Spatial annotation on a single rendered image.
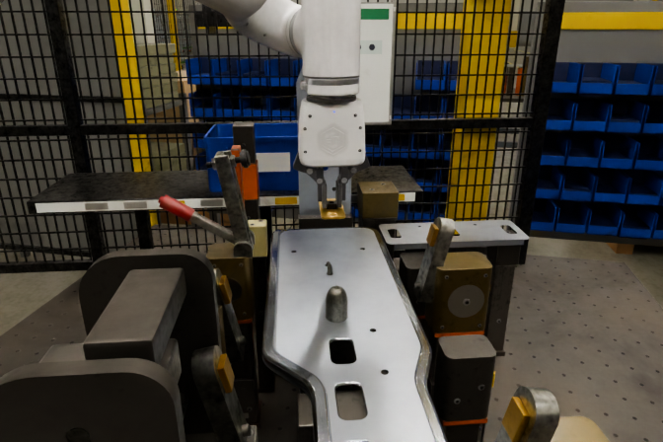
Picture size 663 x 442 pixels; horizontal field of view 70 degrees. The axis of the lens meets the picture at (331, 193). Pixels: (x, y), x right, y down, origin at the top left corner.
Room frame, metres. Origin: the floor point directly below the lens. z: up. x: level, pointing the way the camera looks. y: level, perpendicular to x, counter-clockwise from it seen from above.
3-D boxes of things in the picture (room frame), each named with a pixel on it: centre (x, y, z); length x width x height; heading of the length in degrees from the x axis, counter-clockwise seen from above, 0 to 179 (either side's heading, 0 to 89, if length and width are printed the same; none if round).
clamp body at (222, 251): (0.70, 0.18, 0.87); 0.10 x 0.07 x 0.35; 95
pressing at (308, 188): (0.98, 0.01, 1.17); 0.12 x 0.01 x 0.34; 95
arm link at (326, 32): (0.72, 0.00, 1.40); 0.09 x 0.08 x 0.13; 38
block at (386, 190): (1.00, -0.10, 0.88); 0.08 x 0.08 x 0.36; 5
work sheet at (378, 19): (1.27, -0.05, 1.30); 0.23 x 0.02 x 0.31; 95
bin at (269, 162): (1.14, 0.14, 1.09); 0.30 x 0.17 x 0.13; 94
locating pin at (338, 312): (0.59, -0.01, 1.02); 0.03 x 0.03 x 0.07
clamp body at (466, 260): (0.68, -0.22, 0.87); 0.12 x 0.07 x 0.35; 95
